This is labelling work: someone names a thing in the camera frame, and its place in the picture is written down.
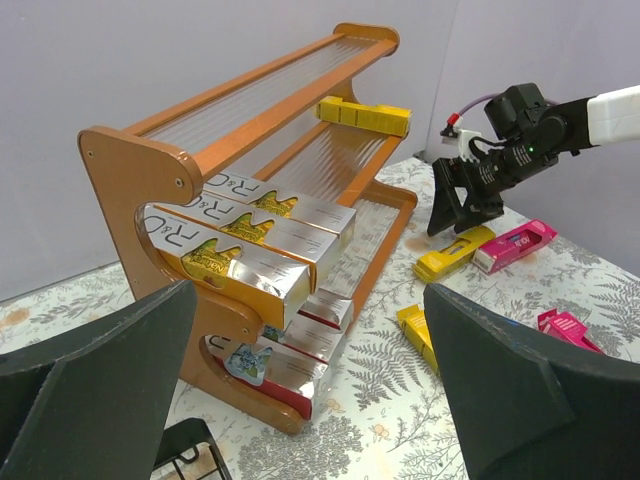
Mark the pink Be You toothpaste box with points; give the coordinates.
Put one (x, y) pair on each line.
(513, 245)

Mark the white gold R&O box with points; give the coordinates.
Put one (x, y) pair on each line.
(317, 248)

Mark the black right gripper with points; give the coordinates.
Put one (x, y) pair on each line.
(468, 194)

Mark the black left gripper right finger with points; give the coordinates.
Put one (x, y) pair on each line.
(527, 405)

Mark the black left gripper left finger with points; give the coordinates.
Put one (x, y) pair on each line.
(92, 402)

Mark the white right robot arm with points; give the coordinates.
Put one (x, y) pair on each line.
(531, 134)

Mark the yellow Be You toothpaste box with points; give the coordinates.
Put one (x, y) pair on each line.
(412, 323)

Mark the small pink toothpaste box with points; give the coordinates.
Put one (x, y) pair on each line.
(565, 327)

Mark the orange gold toothpaste box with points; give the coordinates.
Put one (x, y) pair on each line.
(287, 203)

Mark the silver R&O Ice Mint box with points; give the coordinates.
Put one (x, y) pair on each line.
(330, 309)

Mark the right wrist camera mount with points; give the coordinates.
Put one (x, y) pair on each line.
(453, 134)

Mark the silver red R&O box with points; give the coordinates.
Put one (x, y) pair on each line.
(310, 337)

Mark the silver gold R&O box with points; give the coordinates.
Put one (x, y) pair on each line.
(273, 285)

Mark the black wire dish rack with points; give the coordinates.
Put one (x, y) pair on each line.
(179, 447)

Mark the wooden three-tier shelf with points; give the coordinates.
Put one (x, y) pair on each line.
(170, 155)

